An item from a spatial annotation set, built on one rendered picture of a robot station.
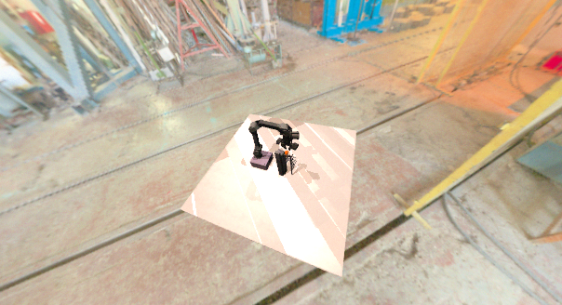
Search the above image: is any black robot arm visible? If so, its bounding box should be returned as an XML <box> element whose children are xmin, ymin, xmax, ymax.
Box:
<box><xmin>248</xmin><ymin>119</ymin><xmax>300</xmax><ymax>159</ymax></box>

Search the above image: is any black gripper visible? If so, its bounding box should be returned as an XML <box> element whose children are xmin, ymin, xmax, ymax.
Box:
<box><xmin>276</xmin><ymin>138</ymin><xmax>299</xmax><ymax>151</ymax></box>

